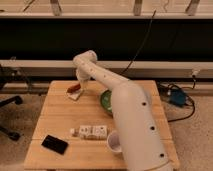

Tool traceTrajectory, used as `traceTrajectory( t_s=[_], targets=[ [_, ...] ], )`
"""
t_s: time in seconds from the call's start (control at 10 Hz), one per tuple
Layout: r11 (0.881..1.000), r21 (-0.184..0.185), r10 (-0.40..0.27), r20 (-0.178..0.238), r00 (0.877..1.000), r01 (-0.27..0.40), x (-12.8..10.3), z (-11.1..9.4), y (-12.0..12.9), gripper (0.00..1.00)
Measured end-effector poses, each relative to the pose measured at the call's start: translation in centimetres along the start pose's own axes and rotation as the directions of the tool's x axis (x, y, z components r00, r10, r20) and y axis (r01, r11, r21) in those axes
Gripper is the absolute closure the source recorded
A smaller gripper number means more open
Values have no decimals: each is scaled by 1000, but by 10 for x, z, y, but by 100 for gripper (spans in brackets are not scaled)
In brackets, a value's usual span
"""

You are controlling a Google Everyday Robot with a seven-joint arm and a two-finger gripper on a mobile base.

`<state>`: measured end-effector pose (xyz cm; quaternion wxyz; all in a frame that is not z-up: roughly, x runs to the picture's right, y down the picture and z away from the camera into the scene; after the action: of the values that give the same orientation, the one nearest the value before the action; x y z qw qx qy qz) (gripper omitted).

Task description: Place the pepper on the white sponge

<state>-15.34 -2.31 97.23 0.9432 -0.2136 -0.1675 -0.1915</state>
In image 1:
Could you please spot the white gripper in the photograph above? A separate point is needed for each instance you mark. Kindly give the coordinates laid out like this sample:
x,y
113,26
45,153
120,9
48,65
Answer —
x,y
82,77

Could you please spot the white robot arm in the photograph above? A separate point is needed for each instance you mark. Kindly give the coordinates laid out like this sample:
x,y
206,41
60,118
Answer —
x,y
139,137

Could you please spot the green bowl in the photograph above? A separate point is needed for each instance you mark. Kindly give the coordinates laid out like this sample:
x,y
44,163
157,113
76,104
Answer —
x,y
105,101

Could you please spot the wooden table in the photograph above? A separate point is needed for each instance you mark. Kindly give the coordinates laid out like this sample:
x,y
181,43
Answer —
x,y
83,124

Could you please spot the white plastic bottle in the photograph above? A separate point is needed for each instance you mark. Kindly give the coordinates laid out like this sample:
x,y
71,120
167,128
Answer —
x,y
89,132

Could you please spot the white cup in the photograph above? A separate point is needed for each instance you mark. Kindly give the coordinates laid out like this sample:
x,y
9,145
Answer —
x,y
113,143

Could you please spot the black smartphone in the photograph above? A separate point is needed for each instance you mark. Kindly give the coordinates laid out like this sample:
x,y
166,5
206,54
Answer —
x,y
55,144

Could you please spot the blue power box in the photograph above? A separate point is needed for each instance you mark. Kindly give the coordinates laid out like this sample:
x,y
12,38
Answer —
x,y
178,98

